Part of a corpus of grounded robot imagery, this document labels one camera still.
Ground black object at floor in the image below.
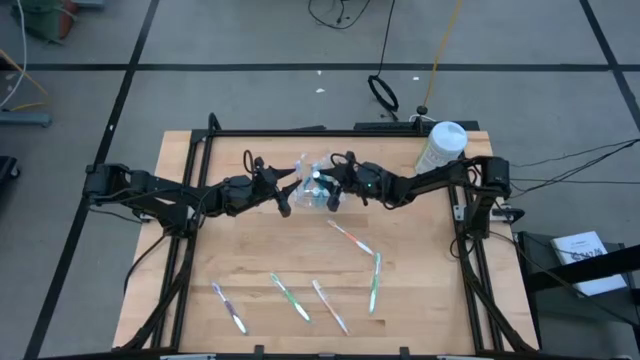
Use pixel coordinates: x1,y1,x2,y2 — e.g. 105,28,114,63
0,156,21,199

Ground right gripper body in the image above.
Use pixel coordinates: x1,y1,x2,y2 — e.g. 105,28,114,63
340,160,376,200

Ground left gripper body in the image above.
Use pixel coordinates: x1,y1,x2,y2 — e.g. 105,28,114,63
217,167,276,217

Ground white wipes canister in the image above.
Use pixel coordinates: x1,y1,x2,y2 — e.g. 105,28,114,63
414,120,469,175

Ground black side cart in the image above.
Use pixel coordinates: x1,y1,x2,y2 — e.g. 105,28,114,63
514,230,640,331

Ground green toothbrush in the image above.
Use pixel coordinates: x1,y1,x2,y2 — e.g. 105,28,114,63
368,251,382,315
270,272,312,324

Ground white floor cable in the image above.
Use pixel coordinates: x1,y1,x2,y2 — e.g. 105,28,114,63
0,0,27,109

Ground clear plastic container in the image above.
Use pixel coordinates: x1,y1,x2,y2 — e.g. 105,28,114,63
292,153,346,211

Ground orange toothbrush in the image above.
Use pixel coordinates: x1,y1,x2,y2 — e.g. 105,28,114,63
326,218,375,256

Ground white booklet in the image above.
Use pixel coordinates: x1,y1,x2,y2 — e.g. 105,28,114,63
549,230,629,297

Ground thin yellow cable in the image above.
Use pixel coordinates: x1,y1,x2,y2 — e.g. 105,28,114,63
0,49,50,112

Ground grey blue bar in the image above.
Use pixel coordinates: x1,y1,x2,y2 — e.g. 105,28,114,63
0,110,53,128

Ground yellow floor cable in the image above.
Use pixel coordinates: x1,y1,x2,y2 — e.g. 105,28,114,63
423,0,464,109

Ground black power strip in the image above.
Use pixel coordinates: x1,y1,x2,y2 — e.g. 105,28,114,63
353,121,419,134

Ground white toothbrush bottom centre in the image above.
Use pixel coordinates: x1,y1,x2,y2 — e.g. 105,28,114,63
311,278,351,337

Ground black coiled cable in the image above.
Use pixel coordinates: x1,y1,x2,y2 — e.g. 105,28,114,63
367,0,400,114

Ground black looped floor cable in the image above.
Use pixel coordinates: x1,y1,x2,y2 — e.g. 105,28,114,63
307,0,371,30

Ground green bag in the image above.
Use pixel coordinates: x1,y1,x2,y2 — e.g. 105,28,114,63
10,0,81,45

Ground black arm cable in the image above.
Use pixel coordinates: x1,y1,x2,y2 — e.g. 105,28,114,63
123,232,169,296

